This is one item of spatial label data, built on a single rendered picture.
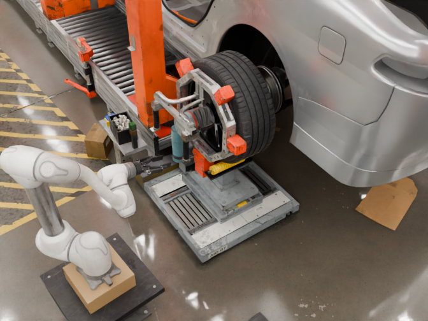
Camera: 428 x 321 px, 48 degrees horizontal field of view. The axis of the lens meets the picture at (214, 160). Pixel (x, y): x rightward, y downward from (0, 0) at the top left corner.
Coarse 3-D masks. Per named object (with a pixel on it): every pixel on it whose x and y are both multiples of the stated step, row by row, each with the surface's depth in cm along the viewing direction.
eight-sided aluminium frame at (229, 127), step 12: (192, 72) 271; (180, 84) 288; (204, 84) 263; (216, 84) 262; (180, 96) 296; (180, 108) 302; (216, 108) 262; (228, 108) 261; (228, 120) 261; (228, 132) 263; (192, 144) 306; (204, 144) 302; (204, 156) 298; (216, 156) 284; (228, 156) 275
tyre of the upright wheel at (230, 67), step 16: (192, 64) 284; (208, 64) 268; (224, 64) 267; (240, 64) 268; (224, 80) 260; (240, 80) 262; (256, 80) 266; (240, 96) 259; (256, 96) 263; (240, 112) 259; (256, 112) 264; (272, 112) 269; (240, 128) 264; (256, 128) 266; (272, 128) 275; (208, 144) 306; (256, 144) 276; (224, 160) 296; (240, 160) 284
